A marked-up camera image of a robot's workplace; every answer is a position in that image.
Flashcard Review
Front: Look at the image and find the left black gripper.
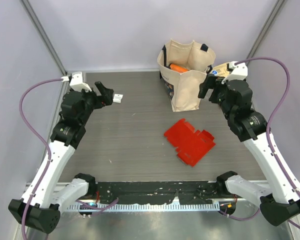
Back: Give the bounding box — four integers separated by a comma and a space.
77, 81, 114, 125

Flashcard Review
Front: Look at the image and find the red cardboard paper box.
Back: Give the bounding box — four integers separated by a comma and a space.
163, 118, 216, 167

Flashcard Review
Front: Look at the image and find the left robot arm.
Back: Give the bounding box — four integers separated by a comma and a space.
8, 81, 114, 238

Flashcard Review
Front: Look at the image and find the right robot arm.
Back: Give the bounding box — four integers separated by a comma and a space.
198, 74, 300, 226

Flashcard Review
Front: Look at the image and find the orange chips bag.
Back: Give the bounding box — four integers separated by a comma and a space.
210, 62, 231, 78

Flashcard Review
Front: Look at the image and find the beige canvas tote bag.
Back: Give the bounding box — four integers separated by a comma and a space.
157, 39, 216, 112

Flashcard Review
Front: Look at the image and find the orange item in bag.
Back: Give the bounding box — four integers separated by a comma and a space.
168, 63, 189, 74

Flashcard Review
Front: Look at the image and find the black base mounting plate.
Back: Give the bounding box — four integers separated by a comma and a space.
80, 181, 238, 205

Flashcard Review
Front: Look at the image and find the small white plastic bracket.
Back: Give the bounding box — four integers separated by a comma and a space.
113, 93, 123, 104

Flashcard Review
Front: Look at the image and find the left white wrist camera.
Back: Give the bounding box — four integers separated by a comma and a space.
61, 71, 92, 93

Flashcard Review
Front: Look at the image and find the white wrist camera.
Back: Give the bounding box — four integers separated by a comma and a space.
221, 61, 248, 85
61, 71, 92, 93

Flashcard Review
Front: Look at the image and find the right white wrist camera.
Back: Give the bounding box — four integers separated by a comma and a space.
221, 61, 248, 85

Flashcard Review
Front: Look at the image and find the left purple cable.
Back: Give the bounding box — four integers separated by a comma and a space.
19, 77, 66, 240

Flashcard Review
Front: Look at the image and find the purple cable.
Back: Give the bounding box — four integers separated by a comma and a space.
19, 77, 66, 240
218, 57, 300, 232

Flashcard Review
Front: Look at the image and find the right aluminium frame post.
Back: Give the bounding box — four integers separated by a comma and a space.
246, 0, 287, 59

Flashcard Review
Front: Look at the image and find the aluminium frame post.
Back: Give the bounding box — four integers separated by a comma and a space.
20, 0, 68, 75
246, 0, 287, 59

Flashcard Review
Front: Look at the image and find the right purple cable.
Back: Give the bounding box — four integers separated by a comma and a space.
218, 57, 300, 232

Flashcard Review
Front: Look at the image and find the left aluminium frame post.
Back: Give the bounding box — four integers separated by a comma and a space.
20, 0, 68, 75

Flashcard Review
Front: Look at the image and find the slotted cable duct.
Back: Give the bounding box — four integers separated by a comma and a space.
66, 202, 220, 212

